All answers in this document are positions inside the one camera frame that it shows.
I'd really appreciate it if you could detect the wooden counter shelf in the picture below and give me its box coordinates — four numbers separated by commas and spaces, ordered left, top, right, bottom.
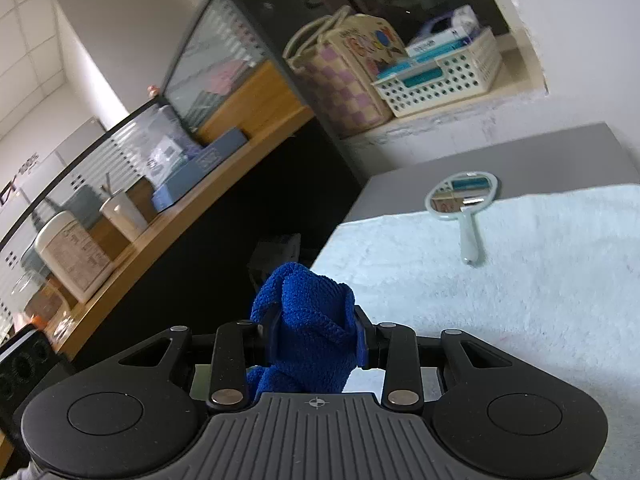
0, 60, 316, 446

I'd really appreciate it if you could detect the glass partition panel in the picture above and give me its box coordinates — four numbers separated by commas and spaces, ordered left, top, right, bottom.
0, 0, 271, 331

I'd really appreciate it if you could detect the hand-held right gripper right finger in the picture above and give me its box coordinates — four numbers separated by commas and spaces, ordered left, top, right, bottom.
353, 305, 516, 414

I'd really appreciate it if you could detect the blue flat box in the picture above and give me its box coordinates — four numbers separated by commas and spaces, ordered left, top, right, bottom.
151, 128, 249, 214

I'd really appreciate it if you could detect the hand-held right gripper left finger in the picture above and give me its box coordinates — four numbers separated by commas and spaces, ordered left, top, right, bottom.
118, 304, 280, 414

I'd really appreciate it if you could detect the blue microfiber cloth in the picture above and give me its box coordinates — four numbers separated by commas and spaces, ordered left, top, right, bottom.
244, 262, 357, 403

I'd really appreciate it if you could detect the light blue fluffy towel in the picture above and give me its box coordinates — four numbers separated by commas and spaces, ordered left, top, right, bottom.
311, 183, 640, 480

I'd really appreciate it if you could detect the white and blue box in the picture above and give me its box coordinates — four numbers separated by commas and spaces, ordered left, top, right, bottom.
405, 5, 482, 58

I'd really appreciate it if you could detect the white plastic jar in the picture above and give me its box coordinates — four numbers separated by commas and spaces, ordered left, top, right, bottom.
34, 210, 114, 304

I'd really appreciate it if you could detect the white cup with sticks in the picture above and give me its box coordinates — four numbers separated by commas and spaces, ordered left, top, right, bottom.
99, 173, 150, 243

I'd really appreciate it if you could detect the white perforated plastic basket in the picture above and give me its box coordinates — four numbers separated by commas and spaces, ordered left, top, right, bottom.
371, 27, 503, 119

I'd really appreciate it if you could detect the pale green hand mirror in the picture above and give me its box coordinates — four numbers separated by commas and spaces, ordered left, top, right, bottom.
425, 171, 499, 267

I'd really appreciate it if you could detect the checkered pink tote bag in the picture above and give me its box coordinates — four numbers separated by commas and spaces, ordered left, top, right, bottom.
282, 6, 408, 136

